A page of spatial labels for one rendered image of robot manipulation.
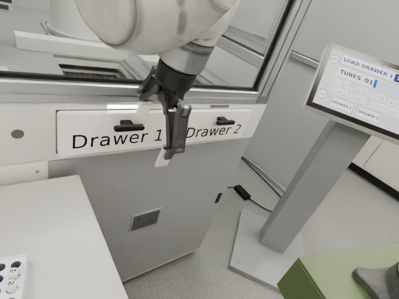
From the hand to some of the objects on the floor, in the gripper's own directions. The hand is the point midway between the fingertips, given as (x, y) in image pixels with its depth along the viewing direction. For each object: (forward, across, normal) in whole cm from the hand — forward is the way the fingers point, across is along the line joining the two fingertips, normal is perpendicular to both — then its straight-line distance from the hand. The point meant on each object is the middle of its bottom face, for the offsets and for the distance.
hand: (150, 140), depth 59 cm
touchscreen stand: (+87, -25, -98) cm, 133 cm away
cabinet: (+100, +37, -2) cm, 107 cm away
